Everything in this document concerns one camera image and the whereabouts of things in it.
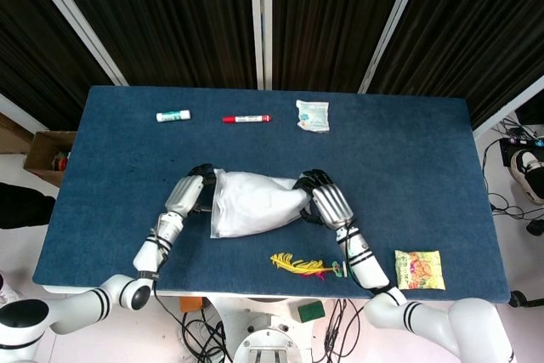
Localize yellow snack packet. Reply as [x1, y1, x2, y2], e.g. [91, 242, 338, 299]
[394, 249, 447, 292]

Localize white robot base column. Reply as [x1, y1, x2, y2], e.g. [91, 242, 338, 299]
[231, 297, 316, 363]

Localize brown cardboard box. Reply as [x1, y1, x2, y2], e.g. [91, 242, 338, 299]
[23, 130, 78, 188]

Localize black floor cable bundle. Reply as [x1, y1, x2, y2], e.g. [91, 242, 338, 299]
[482, 116, 537, 232]

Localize yellow pink feather toy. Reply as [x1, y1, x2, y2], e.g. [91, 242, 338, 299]
[269, 252, 350, 282]

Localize red white marker pen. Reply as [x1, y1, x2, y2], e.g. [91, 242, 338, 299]
[221, 114, 274, 125]

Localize white wet wipe packet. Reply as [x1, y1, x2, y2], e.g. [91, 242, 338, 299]
[295, 99, 332, 133]

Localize black white sneaker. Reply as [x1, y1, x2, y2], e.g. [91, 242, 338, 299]
[509, 149, 544, 206]

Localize white frame post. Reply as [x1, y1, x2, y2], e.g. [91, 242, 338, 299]
[247, 0, 274, 92]
[357, 0, 431, 95]
[470, 85, 544, 139]
[18, 0, 130, 88]
[0, 93, 48, 133]

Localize black cables under table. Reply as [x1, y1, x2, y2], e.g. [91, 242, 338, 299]
[152, 290, 367, 363]

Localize black power strip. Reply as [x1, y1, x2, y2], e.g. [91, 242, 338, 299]
[498, 136, 544, 167]

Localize white green glue stick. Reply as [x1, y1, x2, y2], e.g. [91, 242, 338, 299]
[155, 109, 192, 123]

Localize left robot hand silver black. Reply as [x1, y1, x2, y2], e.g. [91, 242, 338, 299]
[163, 162, 218, 218]

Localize white plastic bag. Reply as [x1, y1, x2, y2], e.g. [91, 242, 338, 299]
[208, 167, 314, 240]

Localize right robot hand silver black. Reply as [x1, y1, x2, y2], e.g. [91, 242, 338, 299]
[292, 168, 355, 229]

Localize blue felt table mat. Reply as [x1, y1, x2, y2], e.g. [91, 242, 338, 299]
[31, 85, 512, 305]

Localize green block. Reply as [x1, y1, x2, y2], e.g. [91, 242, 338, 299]
[297, 299, 326, 324]

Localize orange button box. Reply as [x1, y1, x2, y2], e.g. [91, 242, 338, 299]
[178, 297, 207, 314]

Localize black cloth bundle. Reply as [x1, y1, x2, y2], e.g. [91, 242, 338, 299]
[0, 182, 57, 230]

